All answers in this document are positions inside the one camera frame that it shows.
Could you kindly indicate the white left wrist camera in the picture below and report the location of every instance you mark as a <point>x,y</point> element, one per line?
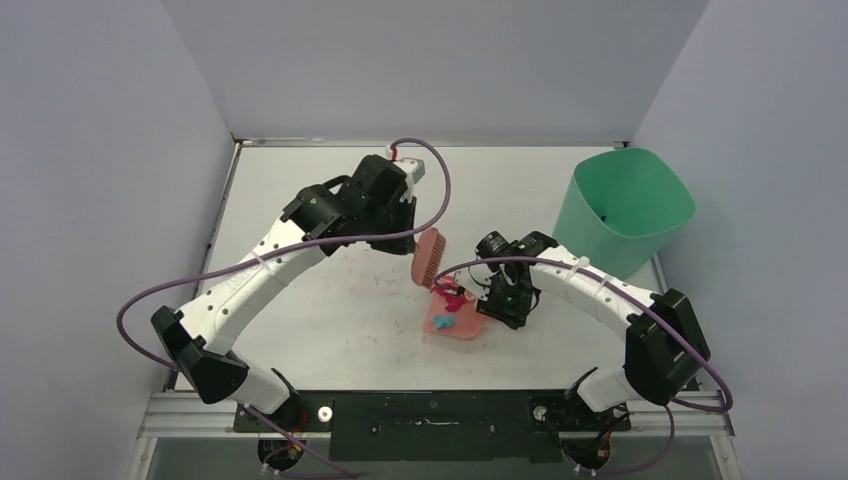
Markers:
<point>414,170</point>

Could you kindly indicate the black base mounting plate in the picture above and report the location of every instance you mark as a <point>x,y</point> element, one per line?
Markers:
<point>477,425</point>

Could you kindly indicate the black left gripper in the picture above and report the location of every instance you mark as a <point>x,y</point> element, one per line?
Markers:
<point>403,221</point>

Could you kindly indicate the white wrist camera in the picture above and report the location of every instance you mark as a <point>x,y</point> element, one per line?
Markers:
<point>414,170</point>
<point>476,280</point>

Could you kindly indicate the pink plastic dustpan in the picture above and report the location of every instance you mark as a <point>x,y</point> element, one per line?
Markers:
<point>469,322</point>

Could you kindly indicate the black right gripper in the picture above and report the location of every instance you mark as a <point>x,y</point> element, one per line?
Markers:
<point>502,299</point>

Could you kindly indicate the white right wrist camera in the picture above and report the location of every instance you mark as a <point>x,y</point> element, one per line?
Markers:
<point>476,280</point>

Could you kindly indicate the pink hand brush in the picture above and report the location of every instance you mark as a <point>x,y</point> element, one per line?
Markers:
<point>427,257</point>

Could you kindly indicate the teal paper scrap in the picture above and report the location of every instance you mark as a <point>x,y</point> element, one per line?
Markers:
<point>441,322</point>

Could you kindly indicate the magenta paper scrap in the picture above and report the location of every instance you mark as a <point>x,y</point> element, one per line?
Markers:
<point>455,296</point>

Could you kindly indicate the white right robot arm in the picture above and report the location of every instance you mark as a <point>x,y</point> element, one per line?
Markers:
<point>659,331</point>

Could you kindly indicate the green plastic waste bin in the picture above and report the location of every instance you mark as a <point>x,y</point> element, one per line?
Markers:
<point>645,201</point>

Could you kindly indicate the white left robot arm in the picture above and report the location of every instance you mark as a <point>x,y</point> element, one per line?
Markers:
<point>199,336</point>

